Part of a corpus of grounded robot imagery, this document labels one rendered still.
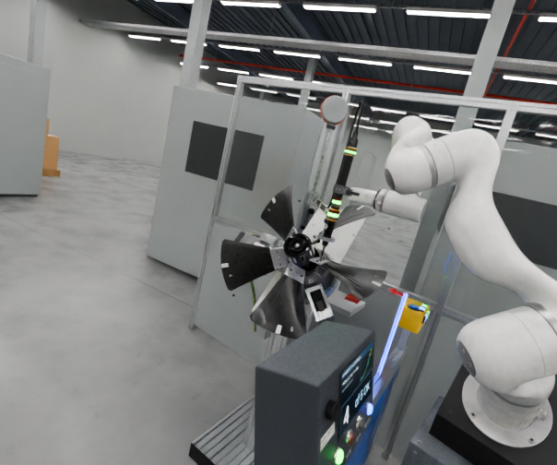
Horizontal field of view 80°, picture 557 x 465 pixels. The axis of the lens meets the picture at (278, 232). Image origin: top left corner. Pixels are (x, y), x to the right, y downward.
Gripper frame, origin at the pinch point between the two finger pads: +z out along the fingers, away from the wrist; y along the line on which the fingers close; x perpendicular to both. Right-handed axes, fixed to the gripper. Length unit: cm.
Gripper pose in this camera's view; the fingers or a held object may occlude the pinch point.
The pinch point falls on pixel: (340, 189)
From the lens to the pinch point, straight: 133.2
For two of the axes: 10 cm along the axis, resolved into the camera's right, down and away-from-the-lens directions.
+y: 5.4, -0.5, 8.4
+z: -8.1, -3.1, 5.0
